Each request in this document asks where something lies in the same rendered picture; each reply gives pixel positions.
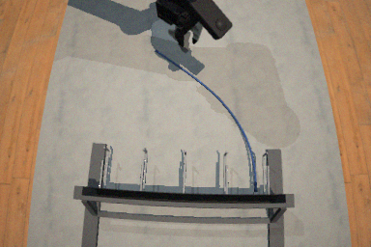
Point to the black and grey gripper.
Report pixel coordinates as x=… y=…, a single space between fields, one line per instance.
x=167 y=10

